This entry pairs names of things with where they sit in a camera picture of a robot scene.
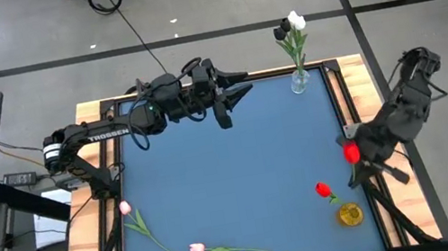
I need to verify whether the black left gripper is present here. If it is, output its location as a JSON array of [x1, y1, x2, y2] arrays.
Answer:
[[188, 51, 261, 135]]

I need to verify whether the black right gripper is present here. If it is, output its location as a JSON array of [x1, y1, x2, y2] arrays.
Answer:
[[338, 122, 412, 195]]

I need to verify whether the red artificial tulip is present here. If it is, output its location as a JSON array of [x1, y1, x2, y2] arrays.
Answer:
[[314, 177, 352, 218], [341, 139, 366, 184]]

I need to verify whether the black artificial tulip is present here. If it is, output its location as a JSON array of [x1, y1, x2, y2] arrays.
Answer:
[[278, 16, 307, 86], [273, 24, 307, 87]]

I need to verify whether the white artificial tulip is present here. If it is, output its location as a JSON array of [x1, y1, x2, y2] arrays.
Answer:
[[288, 14, 317, 85], [286, 9, 311, 85]]

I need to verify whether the yellow glass vase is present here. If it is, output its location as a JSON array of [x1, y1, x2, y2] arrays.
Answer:
[[335, 200, 366, 229]]

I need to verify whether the clear glass vase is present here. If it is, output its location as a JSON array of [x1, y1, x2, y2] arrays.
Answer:
[[287, 66, 313, 96]]

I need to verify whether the blue table mat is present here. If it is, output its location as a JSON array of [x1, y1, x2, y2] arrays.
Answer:
[[93, 62, 387, 251]]

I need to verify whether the white paper sheet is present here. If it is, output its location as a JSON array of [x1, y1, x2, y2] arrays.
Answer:
[[28, 186, 81, 250]]

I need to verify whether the black desk crossbar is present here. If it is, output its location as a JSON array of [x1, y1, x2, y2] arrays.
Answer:
[[0, 169, 75, 233]]

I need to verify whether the black aluminium table frame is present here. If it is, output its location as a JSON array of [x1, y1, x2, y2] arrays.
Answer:
[[36, 46, 445, 251]]

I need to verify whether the black coiled floor cable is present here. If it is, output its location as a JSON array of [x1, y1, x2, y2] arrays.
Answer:
[[87, 0, 171, 85]]

